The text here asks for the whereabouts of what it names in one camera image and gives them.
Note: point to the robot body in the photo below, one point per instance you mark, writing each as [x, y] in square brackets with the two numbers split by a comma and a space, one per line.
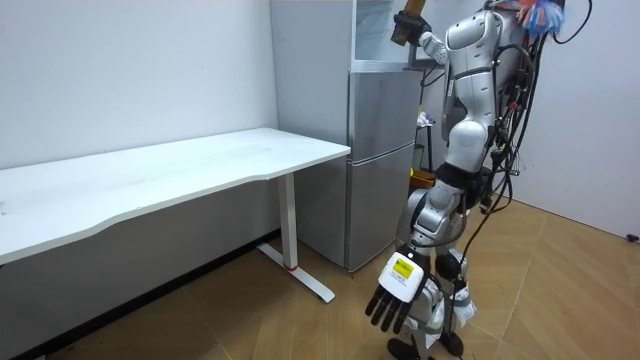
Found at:
[511, 35]

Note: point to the small black object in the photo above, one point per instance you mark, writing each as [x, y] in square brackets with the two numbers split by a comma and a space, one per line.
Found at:
[633, 238]

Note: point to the orange box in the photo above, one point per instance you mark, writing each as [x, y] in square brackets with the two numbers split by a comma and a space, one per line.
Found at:
[422, 179]

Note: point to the grey fridge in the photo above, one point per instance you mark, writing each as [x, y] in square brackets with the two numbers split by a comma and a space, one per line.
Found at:
[380, 165]

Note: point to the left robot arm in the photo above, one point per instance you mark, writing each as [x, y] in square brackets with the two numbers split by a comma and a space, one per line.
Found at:
[467, 135]

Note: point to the black stand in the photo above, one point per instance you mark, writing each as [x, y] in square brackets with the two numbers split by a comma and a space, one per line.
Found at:
[429, 145]

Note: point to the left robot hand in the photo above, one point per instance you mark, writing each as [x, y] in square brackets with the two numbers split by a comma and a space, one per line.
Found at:
[400, 277]

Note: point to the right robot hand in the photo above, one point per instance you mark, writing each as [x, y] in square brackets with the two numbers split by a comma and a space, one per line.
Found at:
[416, 27]

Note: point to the robot legs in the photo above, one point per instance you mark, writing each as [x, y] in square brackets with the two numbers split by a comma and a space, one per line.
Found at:
[429, 307]

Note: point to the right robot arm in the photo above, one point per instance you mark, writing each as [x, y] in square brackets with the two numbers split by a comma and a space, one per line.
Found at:
[434, 47]

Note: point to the white desk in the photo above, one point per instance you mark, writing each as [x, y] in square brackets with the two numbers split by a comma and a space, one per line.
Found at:
[150, 175]

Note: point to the white cloth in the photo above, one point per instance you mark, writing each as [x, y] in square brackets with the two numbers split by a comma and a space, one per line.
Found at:
[425, 119]

